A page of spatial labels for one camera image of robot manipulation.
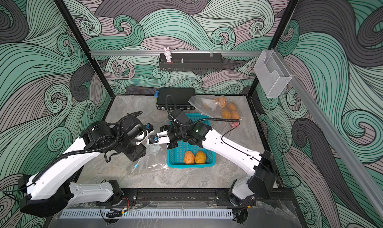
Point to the clear acrylic wall holder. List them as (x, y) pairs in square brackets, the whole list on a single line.
[(272, 73)]

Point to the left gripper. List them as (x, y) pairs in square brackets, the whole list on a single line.
[(139, 153)]

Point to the teal plastic basket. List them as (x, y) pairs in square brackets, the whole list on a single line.
[(175, 156)]

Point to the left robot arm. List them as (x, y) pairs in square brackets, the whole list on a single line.
[(50, 190)]

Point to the pink small toy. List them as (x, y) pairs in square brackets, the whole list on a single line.
[(234, 125)]

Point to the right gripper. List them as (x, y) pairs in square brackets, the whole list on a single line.
[(168, 128)]

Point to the white slotted cable duct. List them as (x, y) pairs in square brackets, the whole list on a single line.
[(148, 213)]

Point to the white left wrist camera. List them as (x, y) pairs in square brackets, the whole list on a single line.
[(143, 136)]

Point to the black wall shelf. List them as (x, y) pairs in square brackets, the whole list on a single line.
[(191, 62)]

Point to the clear blue-zipper bag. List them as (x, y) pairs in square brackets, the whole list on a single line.
[(216, 106), (154, 161)]

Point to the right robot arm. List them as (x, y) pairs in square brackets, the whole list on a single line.
[(258, 166)]

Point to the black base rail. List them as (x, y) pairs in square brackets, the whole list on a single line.
[(222, 196)]

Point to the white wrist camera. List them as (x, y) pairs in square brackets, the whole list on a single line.
[(143, 136), (157, 138)]

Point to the white pink bunny figurine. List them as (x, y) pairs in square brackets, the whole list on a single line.
[(168, 55)]

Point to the black aluminium case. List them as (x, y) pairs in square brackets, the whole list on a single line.
[(180, 96)]

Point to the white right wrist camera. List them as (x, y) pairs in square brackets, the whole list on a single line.
[(157, 138)]

